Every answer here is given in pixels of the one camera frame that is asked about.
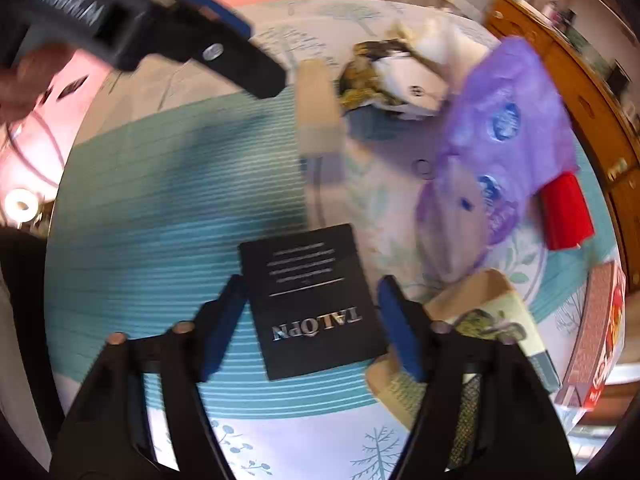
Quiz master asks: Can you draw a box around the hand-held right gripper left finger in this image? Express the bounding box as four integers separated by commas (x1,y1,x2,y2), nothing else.
50,275,247,480

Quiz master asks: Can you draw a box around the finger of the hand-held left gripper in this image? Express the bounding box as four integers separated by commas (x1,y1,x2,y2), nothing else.
140,7,287,100
170,0,253,38

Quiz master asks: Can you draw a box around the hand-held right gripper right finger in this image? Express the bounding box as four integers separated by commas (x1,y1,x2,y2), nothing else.
377,275,578,480

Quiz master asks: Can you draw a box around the beige box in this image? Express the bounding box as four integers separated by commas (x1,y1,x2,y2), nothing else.
295,58,346,156

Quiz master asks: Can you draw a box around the black Talon box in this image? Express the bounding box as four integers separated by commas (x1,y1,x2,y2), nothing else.
238,224,391,382

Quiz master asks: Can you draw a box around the dark green carton box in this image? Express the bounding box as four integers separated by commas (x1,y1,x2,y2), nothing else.
365,268,562,466

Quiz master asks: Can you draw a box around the white wrapper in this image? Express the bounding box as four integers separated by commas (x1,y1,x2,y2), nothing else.
337,15,481,121

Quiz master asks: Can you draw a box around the red snack box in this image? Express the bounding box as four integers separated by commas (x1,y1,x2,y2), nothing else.
555,260,628,411

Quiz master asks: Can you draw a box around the red packet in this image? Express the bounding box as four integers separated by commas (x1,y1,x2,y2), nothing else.
539,171,596,252

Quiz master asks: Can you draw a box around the purple plastic bag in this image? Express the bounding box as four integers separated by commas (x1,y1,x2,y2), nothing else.
415,35,581,281

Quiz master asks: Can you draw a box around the person's left hand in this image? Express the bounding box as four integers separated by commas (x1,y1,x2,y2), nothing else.
0,42,76,123

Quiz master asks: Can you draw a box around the tree print tablecloth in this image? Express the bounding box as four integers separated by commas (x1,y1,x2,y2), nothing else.
42,0,626,480

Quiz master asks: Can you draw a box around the wooden desk with drawers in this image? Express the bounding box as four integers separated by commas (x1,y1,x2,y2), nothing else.
482,0,640,281

